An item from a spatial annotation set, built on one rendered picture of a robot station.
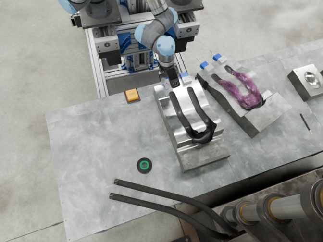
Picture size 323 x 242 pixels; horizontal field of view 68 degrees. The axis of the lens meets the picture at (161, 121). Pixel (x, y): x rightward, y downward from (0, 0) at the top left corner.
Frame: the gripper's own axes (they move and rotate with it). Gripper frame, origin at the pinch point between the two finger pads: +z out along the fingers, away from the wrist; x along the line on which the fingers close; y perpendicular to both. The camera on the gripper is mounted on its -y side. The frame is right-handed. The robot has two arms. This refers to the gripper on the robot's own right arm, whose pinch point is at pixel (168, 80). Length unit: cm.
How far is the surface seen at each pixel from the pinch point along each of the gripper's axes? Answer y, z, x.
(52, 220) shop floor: -49, 73, 114
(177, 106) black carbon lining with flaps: -13.9, 4.6, -0.1
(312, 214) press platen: -67, -67, -10
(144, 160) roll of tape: -36.3, 2.3, 25.8
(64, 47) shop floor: 115, 102, 78
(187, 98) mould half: -11.4, 5.3, -7.0
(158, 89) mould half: -1.1, 4.5, 6.3
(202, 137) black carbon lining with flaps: -34.8, 3.1, -6.8
